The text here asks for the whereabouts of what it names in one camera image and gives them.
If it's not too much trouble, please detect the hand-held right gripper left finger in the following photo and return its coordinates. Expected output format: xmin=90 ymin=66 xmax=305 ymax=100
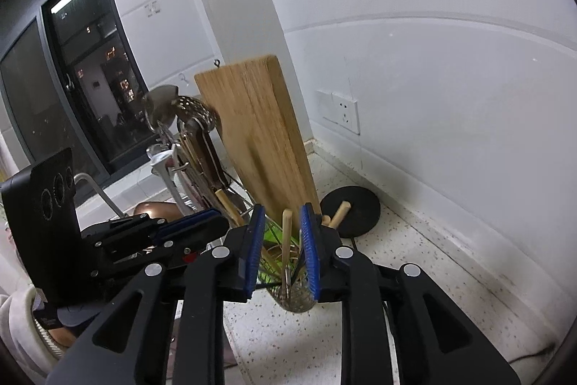
xmin=45 ymin=205 xmax=267 ymax=385

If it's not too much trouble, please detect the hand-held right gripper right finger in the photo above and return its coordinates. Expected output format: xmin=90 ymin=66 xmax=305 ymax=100
xmin=300 ymin=203 xmax=519 ymax=385

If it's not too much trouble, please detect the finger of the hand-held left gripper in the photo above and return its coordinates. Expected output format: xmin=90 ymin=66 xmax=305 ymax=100
xmin=152 ymin=208 xmax=223 ymax=240
xmin=164 ymin=216 xmax=230 ymax=254

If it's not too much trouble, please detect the green utensil holder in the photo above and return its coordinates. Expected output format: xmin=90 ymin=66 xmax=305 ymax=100
xmin=252 ymin=216 xmax=326 ymax=314

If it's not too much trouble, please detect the person's left forearm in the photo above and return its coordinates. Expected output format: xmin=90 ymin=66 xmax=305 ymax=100
xmin=0 ymin=285 xmax=68 ymax=373

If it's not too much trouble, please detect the thick bamboo stick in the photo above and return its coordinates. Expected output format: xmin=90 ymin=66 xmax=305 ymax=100
xmin=281 ymin=209 xmax=294 ymax=273

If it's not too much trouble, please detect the copper cup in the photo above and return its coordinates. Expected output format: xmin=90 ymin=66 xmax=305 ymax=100
xmin=133 ymin=200 xmax=182 ymax=224

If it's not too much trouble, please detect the black round kettle base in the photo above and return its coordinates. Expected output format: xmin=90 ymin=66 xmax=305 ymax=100
xmin=319 ymin=185 xmax=382 ymax=238

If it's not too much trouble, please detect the white plastic utensil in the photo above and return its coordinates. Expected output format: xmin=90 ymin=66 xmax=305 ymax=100
xmin=146 ymin=144 xmax=191 ymax=211

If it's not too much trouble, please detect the chrome curved tube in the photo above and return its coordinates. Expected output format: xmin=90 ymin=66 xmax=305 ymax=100
xmin=74 ymin=172 xmax=125 ymax=220

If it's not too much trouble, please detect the wooden cutting board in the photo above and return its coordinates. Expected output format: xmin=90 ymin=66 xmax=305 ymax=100
xmin=194 ymin=55 xmax=323 ymax=228

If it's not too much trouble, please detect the steel slotted spoon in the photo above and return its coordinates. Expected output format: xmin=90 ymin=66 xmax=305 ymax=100
xmin=173 ymin=94 xmax=221 ymax=134

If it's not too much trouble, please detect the steel ladle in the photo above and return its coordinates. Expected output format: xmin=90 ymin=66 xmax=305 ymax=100
xmin=143 ymin=85 xmax=180 ymax=134

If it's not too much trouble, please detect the dark framed window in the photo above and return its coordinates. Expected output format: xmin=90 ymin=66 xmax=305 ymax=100
xmin=0 ymin=0 xmax=158 ymax=188

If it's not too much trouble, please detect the round wooden handle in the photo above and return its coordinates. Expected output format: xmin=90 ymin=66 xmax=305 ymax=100
xmin=322 ymin=201 xmax=351 ymax=228

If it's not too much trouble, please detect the dark handled utensil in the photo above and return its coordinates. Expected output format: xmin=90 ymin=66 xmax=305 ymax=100
xmin=178 ymin=119 xmax=232 ymax=197

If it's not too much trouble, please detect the white wall socket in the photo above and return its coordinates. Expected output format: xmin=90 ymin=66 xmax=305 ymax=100
xmin=316 ymin=89 xmax=361 ymax=136

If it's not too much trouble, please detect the black kettle base cable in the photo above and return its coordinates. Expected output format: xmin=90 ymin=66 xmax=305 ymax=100
xmin=509 ymin=344 xmax=556 ymax=366

